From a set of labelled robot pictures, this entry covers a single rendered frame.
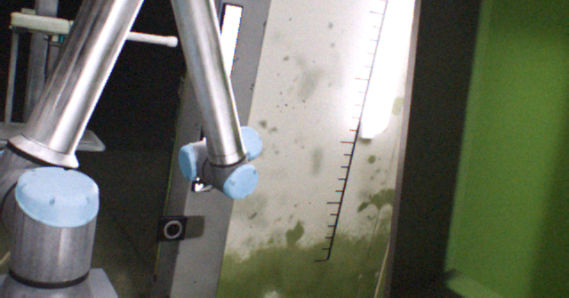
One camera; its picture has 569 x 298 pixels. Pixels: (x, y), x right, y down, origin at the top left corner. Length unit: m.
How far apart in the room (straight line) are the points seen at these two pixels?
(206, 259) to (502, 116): 1.12
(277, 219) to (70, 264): 1.21
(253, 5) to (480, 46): 0.73
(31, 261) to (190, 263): 1.06
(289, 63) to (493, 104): 0.69
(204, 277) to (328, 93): 0.81
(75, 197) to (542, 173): 1.33
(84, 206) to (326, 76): 1.25
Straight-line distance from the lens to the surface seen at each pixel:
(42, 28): 1.83
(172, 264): 2.19
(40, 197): 1.16
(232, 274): 2.29
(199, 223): 2.12
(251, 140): 1.58
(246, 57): 2.01
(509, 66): 1.92
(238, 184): 1.41
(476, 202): 2.09
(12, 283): 1.25
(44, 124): 1.32
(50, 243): 1.18
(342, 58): 2.22
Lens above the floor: 1.32
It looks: 13 degrees down
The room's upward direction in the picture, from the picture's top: 12 degrees clockwise
